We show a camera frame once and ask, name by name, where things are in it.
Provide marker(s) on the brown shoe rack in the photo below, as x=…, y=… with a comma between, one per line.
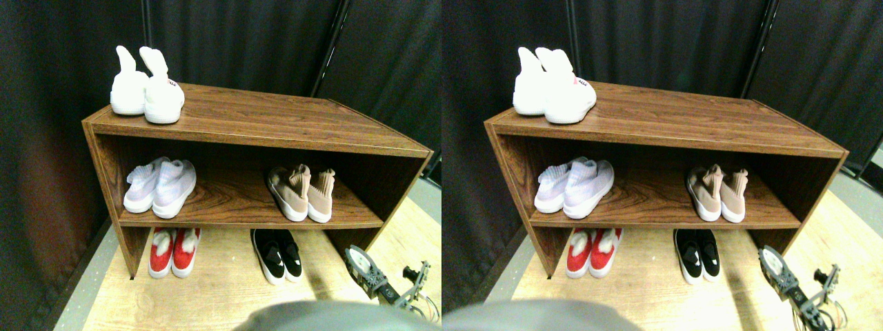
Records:
x=276, y=117
x=683, y=117

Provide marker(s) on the white shoe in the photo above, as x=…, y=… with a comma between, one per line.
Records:
x=530, y=93
x=128, y=93
x=163, y=103
x=569, y=103

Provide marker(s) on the black curtain pole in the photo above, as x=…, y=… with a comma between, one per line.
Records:
x=147, y=31
x=759, y=48
x=433, y=165
x=330, y=48

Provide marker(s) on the red shoe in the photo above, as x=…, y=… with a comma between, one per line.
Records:
x=604, y=256
x=184, y=256
x=161, y=256
x=579, y=256

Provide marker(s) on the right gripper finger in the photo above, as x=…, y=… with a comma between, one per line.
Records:
x=776, y=267
x=362, y=265

